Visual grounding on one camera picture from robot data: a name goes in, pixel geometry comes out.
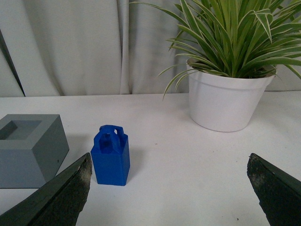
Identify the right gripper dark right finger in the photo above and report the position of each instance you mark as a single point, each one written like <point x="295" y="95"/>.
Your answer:
<point x="279" y="193"/>

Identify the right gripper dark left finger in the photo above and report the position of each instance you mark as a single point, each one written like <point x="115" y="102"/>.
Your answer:
<point x="58" y="202"/>

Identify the gray square base block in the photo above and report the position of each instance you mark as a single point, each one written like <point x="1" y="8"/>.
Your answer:
<point x="32" y="149"/>

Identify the white plant pot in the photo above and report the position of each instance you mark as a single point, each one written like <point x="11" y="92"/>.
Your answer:
<point x="223" y="104"/>

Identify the white curtain backdrop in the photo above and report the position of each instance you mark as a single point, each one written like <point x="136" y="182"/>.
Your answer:
<point x="86" y="47"/>

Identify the blue plastic handled part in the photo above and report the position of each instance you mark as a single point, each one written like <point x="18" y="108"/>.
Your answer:
<point x="110" y="155"/>

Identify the green striped spider plant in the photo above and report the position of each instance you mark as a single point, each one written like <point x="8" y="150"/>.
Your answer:
<point x="241" y="39"/>

